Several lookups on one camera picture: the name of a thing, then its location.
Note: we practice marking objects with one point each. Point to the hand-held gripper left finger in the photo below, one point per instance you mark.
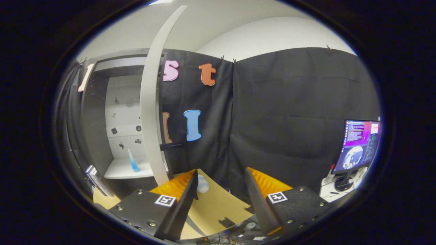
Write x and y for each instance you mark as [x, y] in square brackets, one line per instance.
[182, 207]

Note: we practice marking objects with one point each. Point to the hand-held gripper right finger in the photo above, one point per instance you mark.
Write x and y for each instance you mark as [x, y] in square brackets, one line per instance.
[259, 204]

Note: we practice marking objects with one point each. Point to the white and blue packet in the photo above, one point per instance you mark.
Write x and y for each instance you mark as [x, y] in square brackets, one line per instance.
[133, 165]

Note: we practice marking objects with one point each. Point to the white rounded object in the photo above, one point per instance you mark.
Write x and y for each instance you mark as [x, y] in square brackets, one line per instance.
[203, 185]

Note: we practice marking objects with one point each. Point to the white cabinet shelf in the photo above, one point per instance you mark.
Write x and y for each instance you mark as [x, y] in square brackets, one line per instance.
[119, 170]

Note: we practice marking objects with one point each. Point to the black monitor stand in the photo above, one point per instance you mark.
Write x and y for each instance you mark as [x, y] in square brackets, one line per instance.
[344, 185]

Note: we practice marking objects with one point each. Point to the small upright books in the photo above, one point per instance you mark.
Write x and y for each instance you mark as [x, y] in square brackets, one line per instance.
[97, 180]

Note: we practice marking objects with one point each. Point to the black backdrop cloth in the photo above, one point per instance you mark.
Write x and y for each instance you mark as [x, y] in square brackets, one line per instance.
[289, 119]

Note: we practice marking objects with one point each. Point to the computer monitor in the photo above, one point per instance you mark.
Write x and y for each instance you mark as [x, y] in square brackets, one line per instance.
[357, 143]

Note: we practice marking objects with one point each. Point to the grey cabinet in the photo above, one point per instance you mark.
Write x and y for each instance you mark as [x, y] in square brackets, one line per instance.
[93, 129]

